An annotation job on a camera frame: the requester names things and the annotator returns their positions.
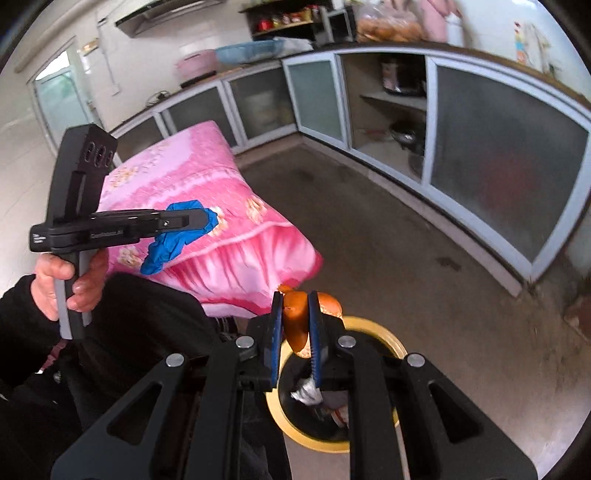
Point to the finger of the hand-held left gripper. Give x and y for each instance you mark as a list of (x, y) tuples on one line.
[(184, 221)]

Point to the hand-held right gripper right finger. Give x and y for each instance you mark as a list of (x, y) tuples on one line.
[(315, 344)]

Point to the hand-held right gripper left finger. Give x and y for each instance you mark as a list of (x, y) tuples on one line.
[(276, 344)]

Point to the orange peel piece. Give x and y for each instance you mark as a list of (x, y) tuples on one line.
[(330, 304), (295, 323)]

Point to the blue cloth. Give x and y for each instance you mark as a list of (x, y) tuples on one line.
[(171, 247)]

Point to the white tissue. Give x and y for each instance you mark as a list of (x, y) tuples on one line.
[(304, 394)]

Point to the white cup red label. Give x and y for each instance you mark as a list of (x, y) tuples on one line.
[(338, 414)]

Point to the yellow rimmed trash bin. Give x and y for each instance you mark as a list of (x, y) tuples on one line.
[(295, 438)]

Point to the person's left forearm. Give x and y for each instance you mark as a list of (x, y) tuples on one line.
[(23, 327)]

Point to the person's left hand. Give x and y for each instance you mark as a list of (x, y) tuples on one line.
[(44, 286)]

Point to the pink floral cushion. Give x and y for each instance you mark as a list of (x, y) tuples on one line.
[(194, 175)]

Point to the glass door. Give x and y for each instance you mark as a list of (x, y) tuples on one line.
[(60, 101)]

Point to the person's black clothing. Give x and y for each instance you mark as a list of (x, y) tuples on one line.
[(138, 323)]

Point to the pink plastic basin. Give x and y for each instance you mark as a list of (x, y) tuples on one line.
[(196, 65)]

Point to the range hood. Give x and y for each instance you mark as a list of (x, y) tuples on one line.
[(147, 18)]

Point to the blue plastic basin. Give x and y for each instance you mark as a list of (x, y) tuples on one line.
[(244, 51)]

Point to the dark wooden spice shelf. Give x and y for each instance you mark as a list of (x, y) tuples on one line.
[(295, 30)]

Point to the row of spice jars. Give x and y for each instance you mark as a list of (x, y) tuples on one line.
[(286, 18)]

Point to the metal pot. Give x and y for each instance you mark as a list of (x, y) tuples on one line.
[(406, 134)]

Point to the microwave oven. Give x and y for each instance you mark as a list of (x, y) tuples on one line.
[(339, 25)]

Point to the dark electric cooker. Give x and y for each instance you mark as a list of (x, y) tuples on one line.
[(404, 76)]

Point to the glass door counter cabinet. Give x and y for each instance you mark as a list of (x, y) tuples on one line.
[(508, 161)]

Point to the bag of fried snacks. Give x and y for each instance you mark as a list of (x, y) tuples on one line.
[(388, 25)]

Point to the pink plastic bag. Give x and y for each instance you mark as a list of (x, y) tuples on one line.
[(434, 18)]

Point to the cartoon wall sticker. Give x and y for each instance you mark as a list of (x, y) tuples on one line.
[(526, 46)]

